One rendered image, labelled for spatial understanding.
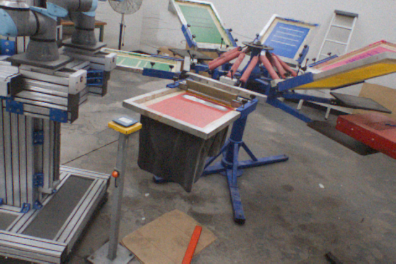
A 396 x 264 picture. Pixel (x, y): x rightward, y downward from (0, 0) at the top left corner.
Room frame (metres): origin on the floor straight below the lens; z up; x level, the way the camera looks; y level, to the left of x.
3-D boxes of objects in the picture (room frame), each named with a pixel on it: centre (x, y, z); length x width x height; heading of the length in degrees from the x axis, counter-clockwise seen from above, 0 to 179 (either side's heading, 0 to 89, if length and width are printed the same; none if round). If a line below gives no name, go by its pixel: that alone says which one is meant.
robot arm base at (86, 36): (2.02, 0.79, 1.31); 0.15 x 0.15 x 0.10
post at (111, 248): (1.61, 0.38, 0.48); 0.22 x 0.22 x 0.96; 65
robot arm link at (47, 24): (1.52, 0.80, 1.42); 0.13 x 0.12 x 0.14; 154
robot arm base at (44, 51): (1.52, 0.79, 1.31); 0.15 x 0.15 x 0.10
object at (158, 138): (1.81, 0.16, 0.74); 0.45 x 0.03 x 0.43; 65
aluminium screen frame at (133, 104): (2.08, 0.03, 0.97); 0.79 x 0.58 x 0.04; 155
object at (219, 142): (1.94, -0.13, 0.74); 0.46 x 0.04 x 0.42; 155
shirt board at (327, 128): (2.48, -0.80, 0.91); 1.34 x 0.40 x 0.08; 35
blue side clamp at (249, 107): (2.18, -0.32, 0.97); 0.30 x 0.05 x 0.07; 155
